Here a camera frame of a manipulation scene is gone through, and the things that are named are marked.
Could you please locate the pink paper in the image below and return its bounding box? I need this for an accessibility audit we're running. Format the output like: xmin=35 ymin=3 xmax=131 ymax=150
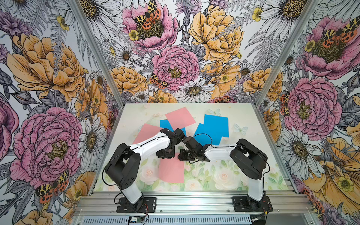
xmin=158 ymin=153 xmax=185 ymax=183
xmin=165 ymin=107 xmax=196 ymax=130
xmin=133 ymin=124 xmax=162 ymax=144

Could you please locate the aluminium frame post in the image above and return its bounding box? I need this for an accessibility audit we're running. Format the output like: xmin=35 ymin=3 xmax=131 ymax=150
xmin=254 ymin=1 xmax=319 ymax=108
xmin=69 ymin=1 xmax=125 ymax=110

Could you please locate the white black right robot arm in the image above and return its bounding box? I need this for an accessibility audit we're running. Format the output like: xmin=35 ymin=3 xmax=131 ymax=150
xmin=178 ymin=136 xmax=268 ymax=203

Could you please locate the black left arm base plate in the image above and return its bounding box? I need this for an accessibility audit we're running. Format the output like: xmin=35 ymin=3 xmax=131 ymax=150
xmin=116 ymin=197 xmax=157 ymax=213

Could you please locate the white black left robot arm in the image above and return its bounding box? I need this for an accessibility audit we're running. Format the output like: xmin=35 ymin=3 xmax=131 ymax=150
xmin=102 ymin=128 xmax=186 ymax=206

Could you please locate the blue paper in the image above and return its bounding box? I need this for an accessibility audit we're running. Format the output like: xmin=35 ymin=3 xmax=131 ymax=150
xmin=194 ymin=124 xmax=222 ymax=145
xmin=203 ymin=115 xmax=229 ymax=137
xmin=159 ymin=120 xmax=186 ymax=134

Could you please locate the small green circuit board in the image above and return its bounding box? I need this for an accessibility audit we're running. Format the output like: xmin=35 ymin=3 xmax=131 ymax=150
xmin=127 ymin=216 xmax=146 ymax=225

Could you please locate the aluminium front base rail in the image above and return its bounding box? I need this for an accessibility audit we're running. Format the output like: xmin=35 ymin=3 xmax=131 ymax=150
xmin=75 ymin=190 xmax=313 ymax=216

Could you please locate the aluminium frame post right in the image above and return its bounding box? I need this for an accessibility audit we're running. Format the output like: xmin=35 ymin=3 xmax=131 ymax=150
xmin=254 ymin=1 xmax=319 ymax=108

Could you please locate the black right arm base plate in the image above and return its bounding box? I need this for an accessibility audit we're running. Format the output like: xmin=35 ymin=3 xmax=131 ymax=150
xmin=232 ymin=195 xmax=273 ymax=212

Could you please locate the aluminium frame post left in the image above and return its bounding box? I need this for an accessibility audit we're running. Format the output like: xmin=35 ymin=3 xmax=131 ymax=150
xmin=69 ymin=1 xmax=125 ymax=110

